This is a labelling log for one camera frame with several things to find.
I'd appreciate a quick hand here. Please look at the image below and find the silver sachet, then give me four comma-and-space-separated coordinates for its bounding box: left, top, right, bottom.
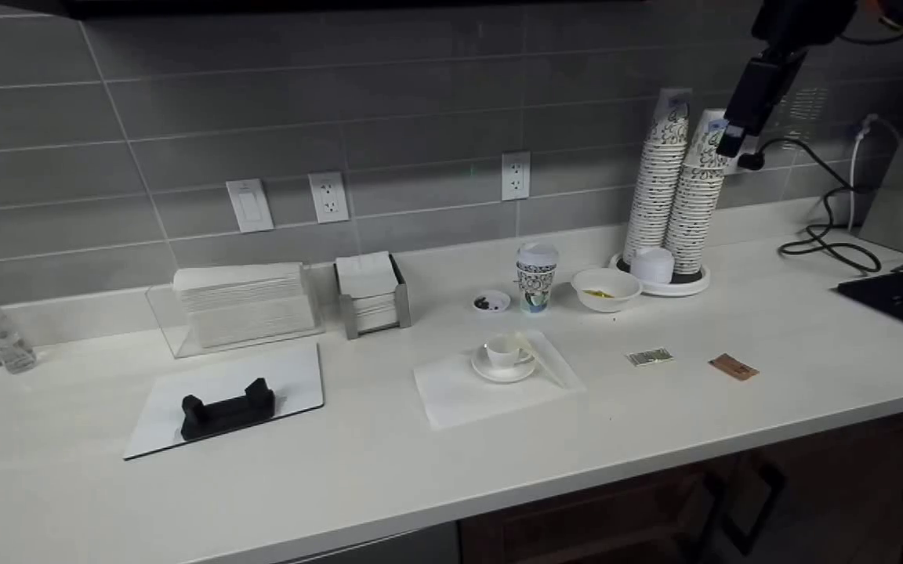
630, 347, 672, 366

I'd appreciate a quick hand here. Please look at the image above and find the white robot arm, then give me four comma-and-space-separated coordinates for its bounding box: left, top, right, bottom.
719, 0, 903, 156

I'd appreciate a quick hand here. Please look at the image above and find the white bowl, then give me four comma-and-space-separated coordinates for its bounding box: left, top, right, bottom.
571, 271, 641, 313

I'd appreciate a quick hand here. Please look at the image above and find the brown sachet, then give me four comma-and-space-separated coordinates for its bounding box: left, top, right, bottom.
708, 354, 760, 383

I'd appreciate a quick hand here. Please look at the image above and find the white teacup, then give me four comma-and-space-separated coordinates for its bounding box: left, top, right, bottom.
480, 334, 531, 369

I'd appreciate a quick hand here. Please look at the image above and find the napkin holder with napkins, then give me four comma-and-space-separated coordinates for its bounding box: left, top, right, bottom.
331, 252, 411, 339

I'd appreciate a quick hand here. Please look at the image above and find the patterned paper cup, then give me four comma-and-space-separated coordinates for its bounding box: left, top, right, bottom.
513, 243, 559, 313

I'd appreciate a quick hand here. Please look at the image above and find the white napkin mat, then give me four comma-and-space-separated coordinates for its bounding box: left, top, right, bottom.
413, 330, 584, 430

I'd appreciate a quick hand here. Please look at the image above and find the white saucer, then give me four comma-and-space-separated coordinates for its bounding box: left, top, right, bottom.
471, 350, 540, 386

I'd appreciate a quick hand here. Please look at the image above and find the glass board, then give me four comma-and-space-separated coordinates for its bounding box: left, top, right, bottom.
124, 340, 326, 460

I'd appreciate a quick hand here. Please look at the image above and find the white lid stack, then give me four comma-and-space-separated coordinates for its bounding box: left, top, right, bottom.
630, 248, 674, 289

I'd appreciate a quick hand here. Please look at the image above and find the white round cup tray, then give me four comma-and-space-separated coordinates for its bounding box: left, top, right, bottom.
605, 255, 713, 299

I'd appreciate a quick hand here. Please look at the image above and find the right paper cup stack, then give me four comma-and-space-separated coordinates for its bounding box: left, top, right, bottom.
664, 117, 732, 279

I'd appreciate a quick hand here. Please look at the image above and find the paper cup stack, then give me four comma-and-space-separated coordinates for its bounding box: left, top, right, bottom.
664, 117, 732, 279
624, 102, 691, 260

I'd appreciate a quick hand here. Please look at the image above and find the left paper cup stack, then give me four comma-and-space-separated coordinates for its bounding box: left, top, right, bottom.
624, 102, 691, 260

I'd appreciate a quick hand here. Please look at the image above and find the clear acrylic box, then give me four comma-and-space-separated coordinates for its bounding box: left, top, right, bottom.
145, 262, 323, 357

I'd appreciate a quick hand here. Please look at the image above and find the black clamp object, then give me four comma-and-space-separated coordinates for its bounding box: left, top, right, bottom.
179, 379, 275, 443

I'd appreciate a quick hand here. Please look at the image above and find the right white wall outlet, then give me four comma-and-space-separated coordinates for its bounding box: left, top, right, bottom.
503, 152, 531, 202

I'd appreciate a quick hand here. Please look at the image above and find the white wall outlet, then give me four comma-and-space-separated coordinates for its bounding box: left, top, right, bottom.
308, 172, 348, 222
503, 152, 531, 202

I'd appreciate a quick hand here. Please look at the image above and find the left white wall outlet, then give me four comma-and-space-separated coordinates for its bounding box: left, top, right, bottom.
308, 172, 348, 222

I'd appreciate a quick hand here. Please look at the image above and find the white light switch plate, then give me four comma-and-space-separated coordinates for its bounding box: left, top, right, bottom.
226, 178, 273, 232

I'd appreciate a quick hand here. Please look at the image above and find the black power cable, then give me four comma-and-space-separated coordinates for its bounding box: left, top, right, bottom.
753, 109, 903, 279

